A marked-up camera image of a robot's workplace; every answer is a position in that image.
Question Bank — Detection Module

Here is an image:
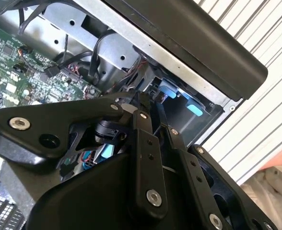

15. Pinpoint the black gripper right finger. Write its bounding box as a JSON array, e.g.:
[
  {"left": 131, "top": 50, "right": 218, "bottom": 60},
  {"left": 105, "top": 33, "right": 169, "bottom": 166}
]
[{"left": 153, "top": 102, "right": 282, "bottom": 230}]

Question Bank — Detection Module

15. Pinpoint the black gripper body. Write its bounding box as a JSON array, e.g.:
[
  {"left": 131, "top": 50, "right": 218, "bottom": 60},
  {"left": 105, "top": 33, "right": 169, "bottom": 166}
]
[{"left": 25, "top": 152, "right": 205, "bottom": 230}]

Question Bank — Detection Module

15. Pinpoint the hard disk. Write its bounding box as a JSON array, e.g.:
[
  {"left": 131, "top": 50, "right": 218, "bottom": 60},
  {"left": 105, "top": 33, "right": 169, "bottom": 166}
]
[{"left": 159, "top": 78, "right": 205, "bottom": 118}]

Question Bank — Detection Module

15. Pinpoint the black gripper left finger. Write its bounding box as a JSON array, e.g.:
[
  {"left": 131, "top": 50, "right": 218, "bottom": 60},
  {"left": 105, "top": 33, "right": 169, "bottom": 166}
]
[{"left": 0, "top": 92, "right": 168, "bottom": 221}]

